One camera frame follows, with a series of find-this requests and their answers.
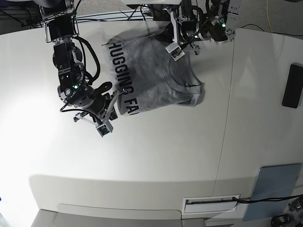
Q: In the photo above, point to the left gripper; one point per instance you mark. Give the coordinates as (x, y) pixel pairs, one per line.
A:
(180, 33)

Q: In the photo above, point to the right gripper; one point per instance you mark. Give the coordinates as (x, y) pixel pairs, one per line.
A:
(102, 106)

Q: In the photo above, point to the grey T-shirt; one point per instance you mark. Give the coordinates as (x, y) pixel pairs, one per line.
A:
(148, 78)

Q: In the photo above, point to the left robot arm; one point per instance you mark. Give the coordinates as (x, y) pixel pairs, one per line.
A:
(217, 23)

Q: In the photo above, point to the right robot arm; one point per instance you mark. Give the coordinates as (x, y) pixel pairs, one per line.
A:
(77, 64)

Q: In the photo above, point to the black rectangular device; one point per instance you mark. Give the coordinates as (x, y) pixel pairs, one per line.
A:
(294, 86)

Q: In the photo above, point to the blue-grey flat pad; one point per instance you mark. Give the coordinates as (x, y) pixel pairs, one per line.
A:
(272, 182)

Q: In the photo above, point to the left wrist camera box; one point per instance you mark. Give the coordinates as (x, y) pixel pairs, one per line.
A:
(175, 51)

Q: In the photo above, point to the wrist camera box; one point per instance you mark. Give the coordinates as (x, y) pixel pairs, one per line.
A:
(175, 51)
(104, 128)

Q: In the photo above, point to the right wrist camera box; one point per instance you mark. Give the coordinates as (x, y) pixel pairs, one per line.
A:
(104, 128)

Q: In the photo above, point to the white cable grommet tray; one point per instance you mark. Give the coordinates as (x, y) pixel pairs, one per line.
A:
(209, 205)

